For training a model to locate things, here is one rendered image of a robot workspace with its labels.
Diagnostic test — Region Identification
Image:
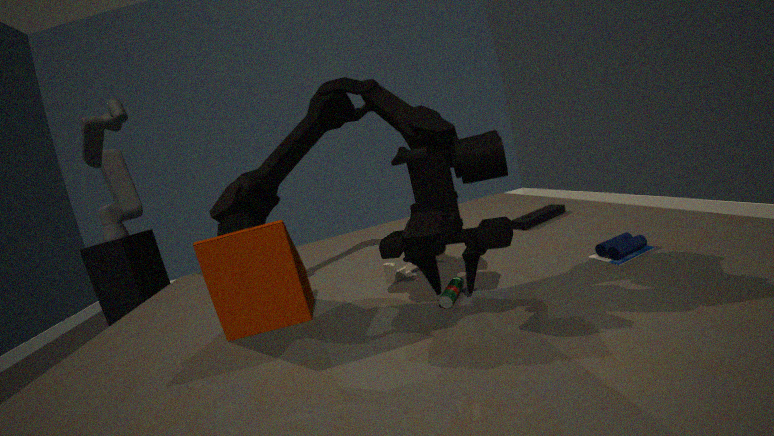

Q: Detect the green cylindrical battery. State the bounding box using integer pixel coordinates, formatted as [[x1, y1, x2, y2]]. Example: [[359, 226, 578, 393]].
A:
[[439, 276, 464, 309]]

